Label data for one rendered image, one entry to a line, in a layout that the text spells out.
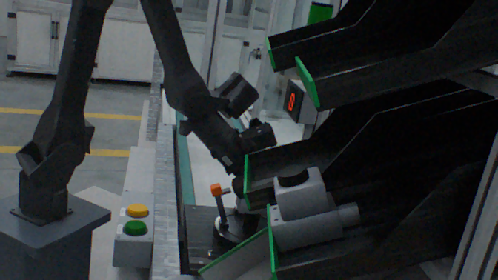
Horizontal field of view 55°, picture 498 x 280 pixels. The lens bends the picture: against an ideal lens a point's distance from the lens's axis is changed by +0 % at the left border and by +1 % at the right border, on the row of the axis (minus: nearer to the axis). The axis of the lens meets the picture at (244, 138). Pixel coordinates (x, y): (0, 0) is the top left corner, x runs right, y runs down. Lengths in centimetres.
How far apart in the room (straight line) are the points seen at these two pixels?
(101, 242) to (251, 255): 46
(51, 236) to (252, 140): 36
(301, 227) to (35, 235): 40
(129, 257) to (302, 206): 54
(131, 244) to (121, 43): 532
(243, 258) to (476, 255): 40
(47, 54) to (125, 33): 93
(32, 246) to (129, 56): 555
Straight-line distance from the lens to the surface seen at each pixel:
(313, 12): 103
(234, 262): 73
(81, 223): 76
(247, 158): 65
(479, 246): 39
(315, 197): 45
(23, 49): 617
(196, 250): 88
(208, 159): 145
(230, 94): 84
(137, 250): 93
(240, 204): 89
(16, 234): 73
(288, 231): 46
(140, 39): 617
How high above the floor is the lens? 143
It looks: 18 degrees down
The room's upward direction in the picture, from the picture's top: 9 degrees clockwise
